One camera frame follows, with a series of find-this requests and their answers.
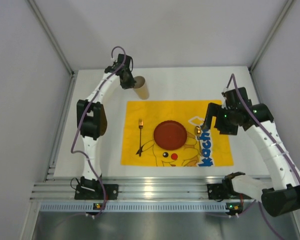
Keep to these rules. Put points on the gold spoon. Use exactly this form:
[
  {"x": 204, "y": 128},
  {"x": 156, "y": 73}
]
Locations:
[{"x": 197, "y": 131}]

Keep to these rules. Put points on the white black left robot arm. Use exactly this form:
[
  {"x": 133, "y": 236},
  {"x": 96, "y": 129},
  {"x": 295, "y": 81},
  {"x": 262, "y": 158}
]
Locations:
[{"x": 91, "y": 117}]

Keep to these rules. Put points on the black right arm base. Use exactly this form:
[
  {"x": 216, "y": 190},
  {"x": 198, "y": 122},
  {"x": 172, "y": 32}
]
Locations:
[{"x": 220, "y": 191}]

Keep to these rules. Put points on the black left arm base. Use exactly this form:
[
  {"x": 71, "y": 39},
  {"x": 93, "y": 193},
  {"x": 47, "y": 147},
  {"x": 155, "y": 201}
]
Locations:
[{"x": 92, "y": 190}]

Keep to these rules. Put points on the left aluminium frame post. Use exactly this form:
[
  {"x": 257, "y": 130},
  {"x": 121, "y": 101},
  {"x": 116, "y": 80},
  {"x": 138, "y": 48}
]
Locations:
[{"x": 50, "y": 35}]

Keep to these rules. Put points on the gold fork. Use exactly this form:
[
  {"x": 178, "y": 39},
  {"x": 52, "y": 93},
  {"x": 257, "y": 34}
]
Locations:
[{"x": 140, "y": 126}]

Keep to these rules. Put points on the aluminium mounting rail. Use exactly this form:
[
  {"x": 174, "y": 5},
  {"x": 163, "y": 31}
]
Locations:
[{"x": 133, "y": 188}]

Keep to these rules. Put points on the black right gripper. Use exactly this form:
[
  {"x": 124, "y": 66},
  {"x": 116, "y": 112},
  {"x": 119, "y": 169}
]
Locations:
[{"x": 215, "y": 116}]

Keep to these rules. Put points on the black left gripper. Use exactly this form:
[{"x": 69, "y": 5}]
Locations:
[{"x": 127, "y": 81}]

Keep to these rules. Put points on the white slotted cable duct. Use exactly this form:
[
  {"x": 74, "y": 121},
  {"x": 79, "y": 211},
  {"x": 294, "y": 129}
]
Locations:
[{"x": 142, "y": 207}]

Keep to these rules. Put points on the aluminium frame post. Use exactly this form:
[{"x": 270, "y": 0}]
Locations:
[
  {"x": 50, "y": 35},
  {"x": 288, "y": 5}
]

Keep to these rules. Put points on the yellow pikachu placemat cloth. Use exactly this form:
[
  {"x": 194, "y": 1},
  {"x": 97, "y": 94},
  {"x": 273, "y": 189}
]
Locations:
[{"x": 190, "y": 113}]

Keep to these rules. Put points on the red round plate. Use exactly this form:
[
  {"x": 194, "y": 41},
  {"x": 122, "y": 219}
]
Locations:
[{"x": 170, "y": 135}]

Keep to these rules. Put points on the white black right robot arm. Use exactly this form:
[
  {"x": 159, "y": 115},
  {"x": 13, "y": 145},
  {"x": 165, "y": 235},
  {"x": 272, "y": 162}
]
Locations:
[{"x": 258, "y": 123}]

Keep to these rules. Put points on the right aluminium frame post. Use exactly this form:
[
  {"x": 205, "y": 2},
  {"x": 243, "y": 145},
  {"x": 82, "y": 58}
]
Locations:
[{"x": 288, "y": 5}]

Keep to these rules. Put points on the beige paper cup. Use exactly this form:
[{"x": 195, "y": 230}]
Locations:
[{"x": 141, "y": 88}]

